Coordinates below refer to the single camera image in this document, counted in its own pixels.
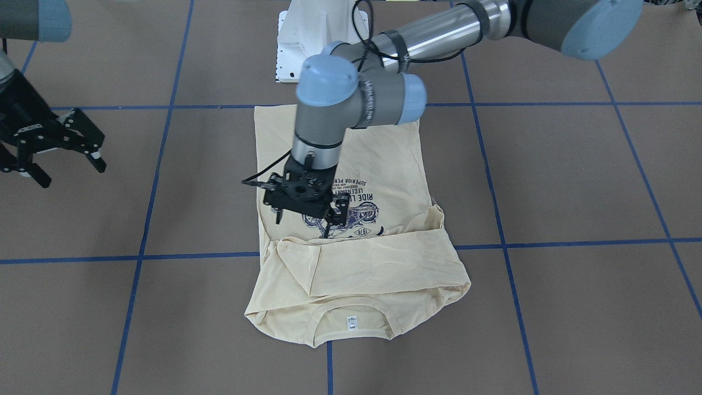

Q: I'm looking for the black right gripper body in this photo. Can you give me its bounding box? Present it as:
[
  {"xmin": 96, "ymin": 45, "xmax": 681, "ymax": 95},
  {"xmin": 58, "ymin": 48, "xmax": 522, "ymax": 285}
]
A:
[{"xmin": 1, "ymin": 71, "xmax": 105, "ymax": 157}]

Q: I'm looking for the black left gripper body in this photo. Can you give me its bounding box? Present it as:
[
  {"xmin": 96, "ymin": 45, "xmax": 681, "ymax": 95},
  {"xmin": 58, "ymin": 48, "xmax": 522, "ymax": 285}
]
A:
[{"xmin": 263, "ymin": 157, "xmax": 336, "ymax": 218}]

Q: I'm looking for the cream long-sleeve graphic t-shirt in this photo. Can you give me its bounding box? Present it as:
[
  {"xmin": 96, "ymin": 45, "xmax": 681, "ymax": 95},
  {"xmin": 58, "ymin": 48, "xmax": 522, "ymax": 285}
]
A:
[{"xmin": 244, "ymin": 122, "xmax": 471, "ymax": 348}]

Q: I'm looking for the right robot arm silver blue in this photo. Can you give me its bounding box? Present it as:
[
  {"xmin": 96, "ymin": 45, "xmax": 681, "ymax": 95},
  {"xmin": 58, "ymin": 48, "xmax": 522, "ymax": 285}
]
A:
[{"xmin": 1, "ymin": 1, "xmax": 107, "ymax": 188}]

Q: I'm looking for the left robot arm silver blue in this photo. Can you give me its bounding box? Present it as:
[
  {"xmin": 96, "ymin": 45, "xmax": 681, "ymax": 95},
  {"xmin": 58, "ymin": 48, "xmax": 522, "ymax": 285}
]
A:
[{"xmin": 247, "ymin": 1, "xmax": 643, "ymax": 237}]

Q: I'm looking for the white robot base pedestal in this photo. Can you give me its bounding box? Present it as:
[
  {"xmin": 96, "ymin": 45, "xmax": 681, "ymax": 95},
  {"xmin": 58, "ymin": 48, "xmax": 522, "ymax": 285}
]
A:
[{"xmin": 275, "ymin": 1, "xmax": 369, "ymax": 83}]

